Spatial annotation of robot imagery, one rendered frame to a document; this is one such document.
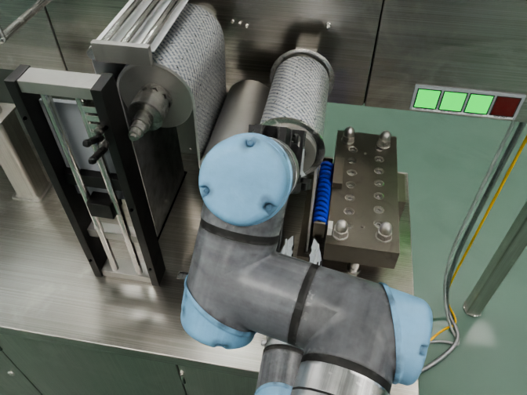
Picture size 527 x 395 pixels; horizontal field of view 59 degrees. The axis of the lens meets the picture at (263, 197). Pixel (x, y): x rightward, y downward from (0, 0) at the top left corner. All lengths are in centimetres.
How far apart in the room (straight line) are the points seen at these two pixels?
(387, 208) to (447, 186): 167
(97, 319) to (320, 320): 79
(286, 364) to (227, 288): 36
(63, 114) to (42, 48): 55
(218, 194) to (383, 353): 18
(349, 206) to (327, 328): 74
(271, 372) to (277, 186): 43
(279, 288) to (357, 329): 7
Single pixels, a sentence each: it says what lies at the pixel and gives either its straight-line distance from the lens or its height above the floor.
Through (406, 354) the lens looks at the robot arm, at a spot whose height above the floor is 149.
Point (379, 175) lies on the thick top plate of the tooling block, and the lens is 120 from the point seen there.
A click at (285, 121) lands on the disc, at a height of 132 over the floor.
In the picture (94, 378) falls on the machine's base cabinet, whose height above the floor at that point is 60.
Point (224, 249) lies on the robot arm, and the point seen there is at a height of 152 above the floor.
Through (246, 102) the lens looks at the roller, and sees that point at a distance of 105.
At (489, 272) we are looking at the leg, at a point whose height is 31.
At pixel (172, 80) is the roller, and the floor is 138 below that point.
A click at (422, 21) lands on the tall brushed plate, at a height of 137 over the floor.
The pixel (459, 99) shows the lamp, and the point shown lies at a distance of 123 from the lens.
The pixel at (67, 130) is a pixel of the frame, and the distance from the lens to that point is 90.
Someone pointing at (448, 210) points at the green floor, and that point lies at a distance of 265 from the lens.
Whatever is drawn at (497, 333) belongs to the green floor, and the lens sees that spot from 229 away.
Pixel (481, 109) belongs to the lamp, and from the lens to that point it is 125.
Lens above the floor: 184
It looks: 47 degrees down
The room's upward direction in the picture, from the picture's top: straight up
